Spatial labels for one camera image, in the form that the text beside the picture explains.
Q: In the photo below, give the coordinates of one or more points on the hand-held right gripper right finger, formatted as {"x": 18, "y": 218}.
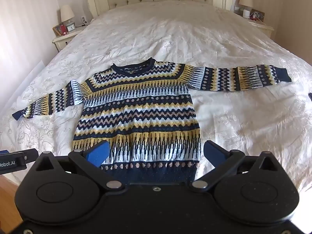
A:
{"x": 213, "y": 151}

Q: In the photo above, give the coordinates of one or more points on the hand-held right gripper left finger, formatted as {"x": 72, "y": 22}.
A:
{"x": 99, "y": 154}

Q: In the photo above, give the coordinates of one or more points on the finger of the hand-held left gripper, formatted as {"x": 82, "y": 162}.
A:
{"x": 31, "y": 155}

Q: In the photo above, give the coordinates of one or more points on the navy yellow patterned knit sweater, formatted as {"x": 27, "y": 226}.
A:
{"x": 136, "y": 107}

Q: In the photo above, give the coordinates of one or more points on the white embroidered bedspread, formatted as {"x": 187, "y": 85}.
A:
{"x": 185, "y": 36}

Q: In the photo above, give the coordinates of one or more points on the small red box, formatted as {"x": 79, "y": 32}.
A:
{"x": 63, "y": 30}

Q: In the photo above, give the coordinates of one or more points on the small silver alarm clock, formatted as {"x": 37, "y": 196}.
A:
{"x": 71, "y": 27}

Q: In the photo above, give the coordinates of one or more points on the cream nightstand with speaker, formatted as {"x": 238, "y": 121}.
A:
{"x": 262, "y": 28}

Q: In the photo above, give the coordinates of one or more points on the white cylinder speaker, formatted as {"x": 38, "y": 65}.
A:
{"x": 246, "y": 14}

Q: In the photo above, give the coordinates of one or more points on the framed photo with red detail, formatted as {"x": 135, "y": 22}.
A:
{"x": 258, "y": 15}

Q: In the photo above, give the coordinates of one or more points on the table lamp with glass base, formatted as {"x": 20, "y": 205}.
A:
{"x": 67, "y": 12}

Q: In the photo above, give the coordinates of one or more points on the cream nightstand with picture frame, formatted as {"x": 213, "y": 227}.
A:
{"x": 63, "y": 40}

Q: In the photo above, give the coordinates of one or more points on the small white wall device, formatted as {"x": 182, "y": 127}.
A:
{"x": 84, "y": 20}

